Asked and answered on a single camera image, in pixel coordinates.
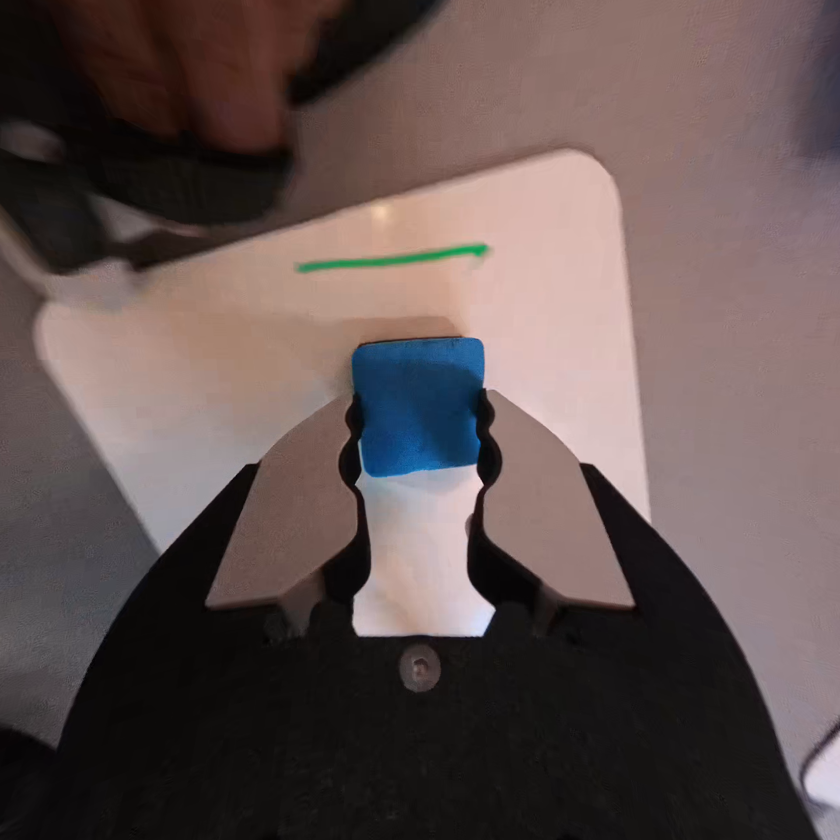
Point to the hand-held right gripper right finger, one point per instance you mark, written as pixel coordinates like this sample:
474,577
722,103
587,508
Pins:
558,538

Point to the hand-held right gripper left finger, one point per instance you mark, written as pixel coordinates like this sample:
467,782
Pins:
282,538

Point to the person's left hand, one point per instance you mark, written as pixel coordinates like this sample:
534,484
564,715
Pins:
197,66

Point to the blue whiteboard eraser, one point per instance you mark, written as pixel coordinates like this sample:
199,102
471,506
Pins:
418,407

